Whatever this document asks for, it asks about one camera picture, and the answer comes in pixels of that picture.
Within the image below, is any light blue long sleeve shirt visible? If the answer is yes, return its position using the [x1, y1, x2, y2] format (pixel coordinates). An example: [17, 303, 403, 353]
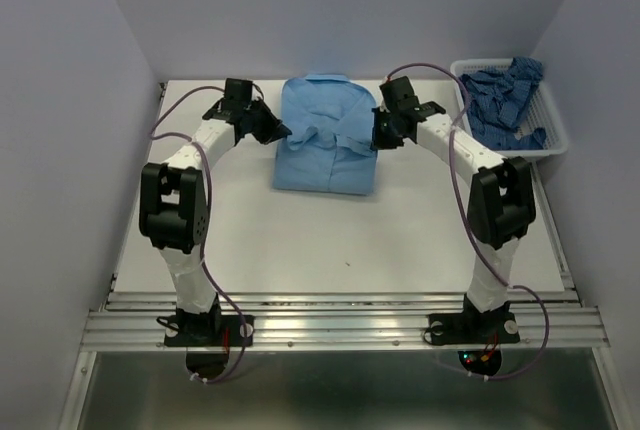
[272, 74, 377, 196]

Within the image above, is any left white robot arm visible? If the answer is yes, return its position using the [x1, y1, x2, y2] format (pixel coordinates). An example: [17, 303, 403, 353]
[139, 78, 291, 349]

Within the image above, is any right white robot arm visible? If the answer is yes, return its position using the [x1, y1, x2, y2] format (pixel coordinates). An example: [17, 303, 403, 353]
[372, 77, 536, 346]

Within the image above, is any dark blue patterned shirt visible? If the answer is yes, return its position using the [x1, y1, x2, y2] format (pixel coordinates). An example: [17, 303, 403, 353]
[460, 57, 547, 151]

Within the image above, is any white plastic basket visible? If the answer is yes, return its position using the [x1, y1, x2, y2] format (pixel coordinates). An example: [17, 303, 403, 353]
[450, 57, 568, 161]

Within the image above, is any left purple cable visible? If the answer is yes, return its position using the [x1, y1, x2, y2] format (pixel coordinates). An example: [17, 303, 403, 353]
[148, 85, 255, 386]

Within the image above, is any purple cable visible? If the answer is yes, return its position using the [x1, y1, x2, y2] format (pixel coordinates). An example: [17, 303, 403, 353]
[148, 85, 255, 386]
[382, 62, 552, 384]

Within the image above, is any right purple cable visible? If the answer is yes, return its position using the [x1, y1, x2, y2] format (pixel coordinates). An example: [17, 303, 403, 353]
[382, 62, 552, 384]

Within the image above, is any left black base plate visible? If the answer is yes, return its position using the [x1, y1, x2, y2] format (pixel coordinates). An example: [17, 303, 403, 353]
[160, 314, 254, 349]

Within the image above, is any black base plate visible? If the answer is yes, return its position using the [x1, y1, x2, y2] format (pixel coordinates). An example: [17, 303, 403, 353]
[425, 312, 520, 346]
[160, 314, 254, 349]

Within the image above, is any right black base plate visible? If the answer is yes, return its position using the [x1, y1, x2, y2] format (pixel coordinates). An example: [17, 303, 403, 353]
[425, 312, 520, 346]

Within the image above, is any aluminium mounting rail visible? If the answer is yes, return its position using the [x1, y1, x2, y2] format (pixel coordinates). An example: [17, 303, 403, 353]
[80, 290, 610, 352]

